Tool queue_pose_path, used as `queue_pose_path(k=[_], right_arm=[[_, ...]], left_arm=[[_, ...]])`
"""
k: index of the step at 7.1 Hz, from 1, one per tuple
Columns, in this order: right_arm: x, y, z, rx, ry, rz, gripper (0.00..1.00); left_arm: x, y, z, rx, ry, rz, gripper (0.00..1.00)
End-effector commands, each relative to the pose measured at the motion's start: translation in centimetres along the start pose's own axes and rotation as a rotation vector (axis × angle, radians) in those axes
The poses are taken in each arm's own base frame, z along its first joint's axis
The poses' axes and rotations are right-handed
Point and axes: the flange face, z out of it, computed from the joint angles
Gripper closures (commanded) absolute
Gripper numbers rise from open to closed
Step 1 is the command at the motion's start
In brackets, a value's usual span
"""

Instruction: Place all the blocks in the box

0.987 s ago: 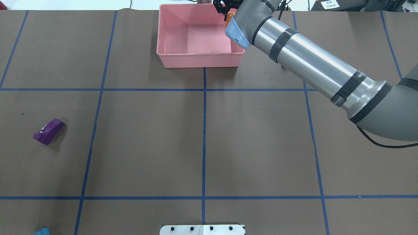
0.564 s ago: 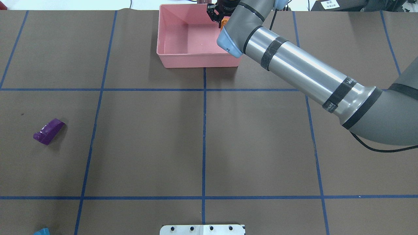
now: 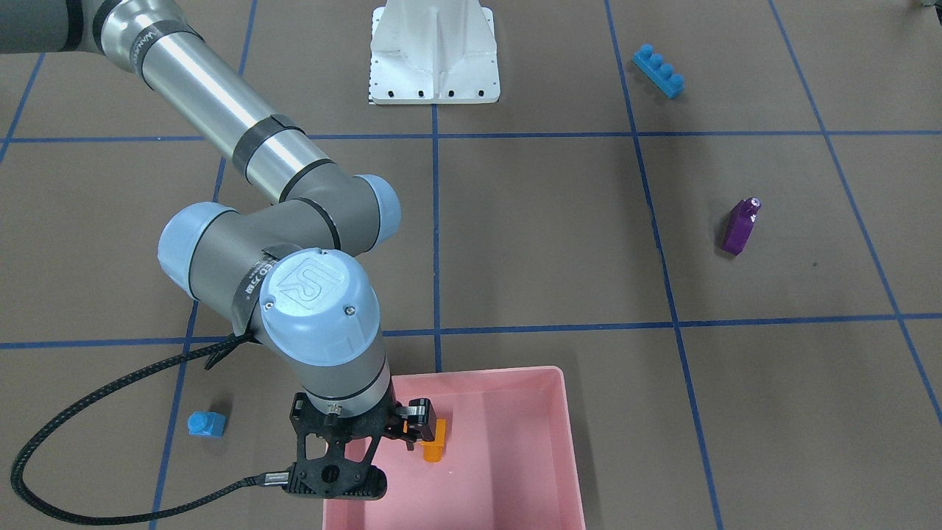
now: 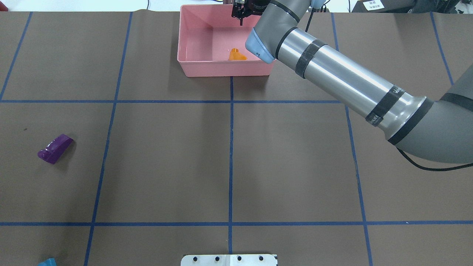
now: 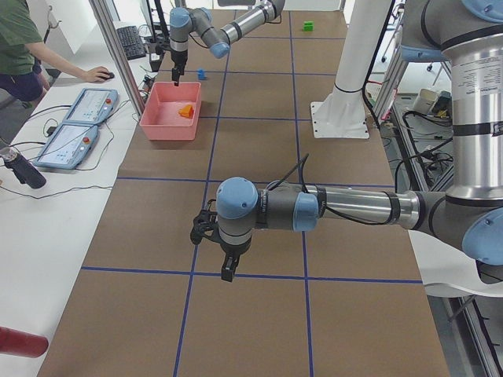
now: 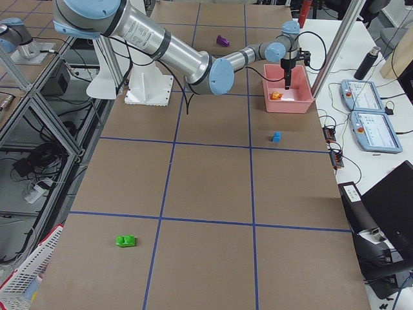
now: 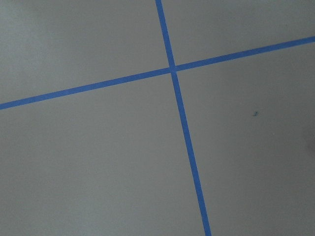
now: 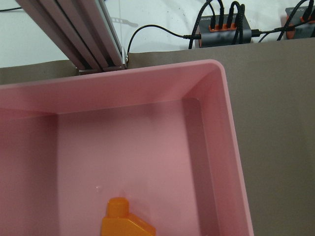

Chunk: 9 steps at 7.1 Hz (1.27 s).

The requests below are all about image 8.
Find usb hub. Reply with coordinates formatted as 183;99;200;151
194;23;241;48
285;6;315;39

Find pink plastic box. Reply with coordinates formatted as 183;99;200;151
0;60;253;236

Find orange toy block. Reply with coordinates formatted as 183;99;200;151
100;197;156;236

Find upper usb hub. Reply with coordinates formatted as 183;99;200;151
194;23;241;48

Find lower usb hub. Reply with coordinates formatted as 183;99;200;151
285;6;315;39

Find aluminium frame post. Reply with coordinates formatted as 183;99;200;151
17;0;128;74

